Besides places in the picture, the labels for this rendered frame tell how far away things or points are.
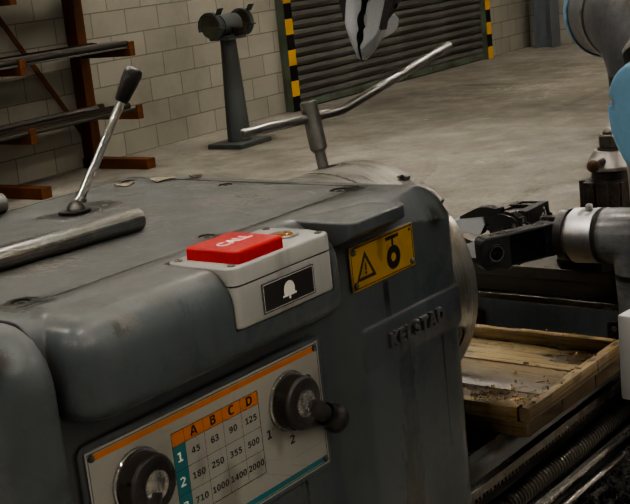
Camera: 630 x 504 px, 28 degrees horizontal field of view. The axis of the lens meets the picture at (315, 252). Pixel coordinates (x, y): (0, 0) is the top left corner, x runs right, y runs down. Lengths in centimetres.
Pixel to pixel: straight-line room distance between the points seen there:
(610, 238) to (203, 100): 990
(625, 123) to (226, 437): 44
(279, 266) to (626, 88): 33
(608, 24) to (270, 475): 67
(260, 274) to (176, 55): 1019
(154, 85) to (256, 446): 991
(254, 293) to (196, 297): 6
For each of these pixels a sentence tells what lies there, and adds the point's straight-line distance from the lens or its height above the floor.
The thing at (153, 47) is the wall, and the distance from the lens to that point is 1099.
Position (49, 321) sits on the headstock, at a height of 125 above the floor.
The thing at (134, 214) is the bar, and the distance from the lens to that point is 121.
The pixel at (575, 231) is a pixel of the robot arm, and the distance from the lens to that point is 169.
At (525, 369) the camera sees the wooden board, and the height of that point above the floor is 89.
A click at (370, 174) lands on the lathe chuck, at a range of 152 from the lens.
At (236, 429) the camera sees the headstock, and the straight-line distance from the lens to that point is 110.
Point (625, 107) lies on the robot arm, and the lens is 111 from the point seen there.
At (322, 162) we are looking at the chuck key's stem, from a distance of 157.
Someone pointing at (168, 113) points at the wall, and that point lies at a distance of 1110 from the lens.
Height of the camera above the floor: 150
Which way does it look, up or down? 13 degrees down
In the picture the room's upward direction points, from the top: 6 degrees counter-clockwise
